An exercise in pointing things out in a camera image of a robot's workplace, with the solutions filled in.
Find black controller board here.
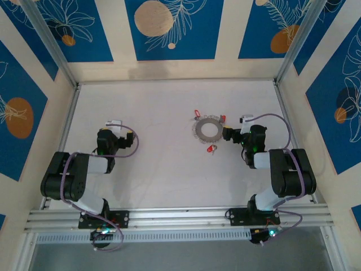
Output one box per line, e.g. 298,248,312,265
249,227,283,247
90,228,117,249

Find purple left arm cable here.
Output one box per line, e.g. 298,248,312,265
61,125,140,252

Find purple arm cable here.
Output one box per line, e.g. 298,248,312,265
241,112,308,247
61,125,140,252

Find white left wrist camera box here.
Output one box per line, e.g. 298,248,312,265
105,120,124,133

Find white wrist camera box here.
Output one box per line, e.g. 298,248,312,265
239,114,254,135
105,120,124,133

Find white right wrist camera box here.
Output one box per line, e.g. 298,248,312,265
239,114,254,135

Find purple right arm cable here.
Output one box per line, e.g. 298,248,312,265
241,112,308,247

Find aluminium table side rail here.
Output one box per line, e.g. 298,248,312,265
41,83,82,211
272,80,319,204

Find aluminium table end rail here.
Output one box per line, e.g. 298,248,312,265
75,78,279,85

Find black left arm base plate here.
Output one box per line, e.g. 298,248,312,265
78,210,130,229

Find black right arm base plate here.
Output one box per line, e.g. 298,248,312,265
230,207,281,226

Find aluminium mounting rail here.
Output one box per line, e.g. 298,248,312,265
24,204,335,234

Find grey slotted cable duct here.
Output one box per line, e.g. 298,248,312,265
35,229,252,244

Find aluminium frame post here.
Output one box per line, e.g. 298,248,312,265
275,0,328,85
21,0,78,88

